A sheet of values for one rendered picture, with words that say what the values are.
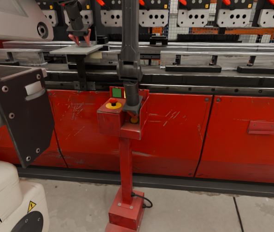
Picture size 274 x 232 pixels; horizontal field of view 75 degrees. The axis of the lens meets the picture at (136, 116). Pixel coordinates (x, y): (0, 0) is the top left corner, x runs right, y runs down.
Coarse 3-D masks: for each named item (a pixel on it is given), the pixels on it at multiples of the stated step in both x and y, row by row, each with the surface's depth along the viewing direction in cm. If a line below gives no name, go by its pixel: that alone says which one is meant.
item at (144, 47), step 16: (32, 48) 134; (48, 48) 132; (112, 48) 128; (144, 48) 126; (160, 48) 125; (176, 48) 124; (192, 48) 123; (208, 48) 122; (224, 48) 121; (240, 48) 120; (256, 48) 119; (272, 48) 118
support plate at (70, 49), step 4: (60, 48) 92; (64, 48) 92; (68, 48) 92; (72, 48) 92; (76, 48) 92; (80, 48) 92; (84, 48) 92; (88, 48) 92; (92, 48) 92; (96, 48) 93; (52, 52) 82; (56, 52) 82; (60, 52) 82; (64, 52) 82; (68, 52) 82; (72, 52) 82; (76, 52) 81; (80, 52) 81; (84, 52) 81; (88, 52) 82
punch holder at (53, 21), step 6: (42, 6) 95; (48, 6) 95; (54, 6) 96; (60, 6) 101; (48, 12) 96; (54, 12) 96; (60, 12) 102; (48, 18) 98; (54, 18) 97; (60, 18) 103; (54, 24) 99; (60, 24) 103
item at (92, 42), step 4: (92, 28) 101; (92, 32) 102; (80, 36) 104; (92, 36) 103; (96, 36) 104; (80, 40) 105; (84, 40) 104; (92, 40) 104; (96, 40) 105; (92, 44) 106; (96, 44) 106
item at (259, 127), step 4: (252, 124) 103; (256, 124) 103; (260, 124) 102; (264, 124) 102; (268, 124) 102; (272, 124) 102; (248, 128) 104; (252, 128) 104; (256, 128) 104; (260, 128) 104; (264, 128) 103; (268, 128) 103; (272, 128) 103; (248, 132) 104; (252, 132) 103; (256, 132) 103; (260, 132) 103; (264, 132) 103; (268, 132) 102; (272, 132) 102
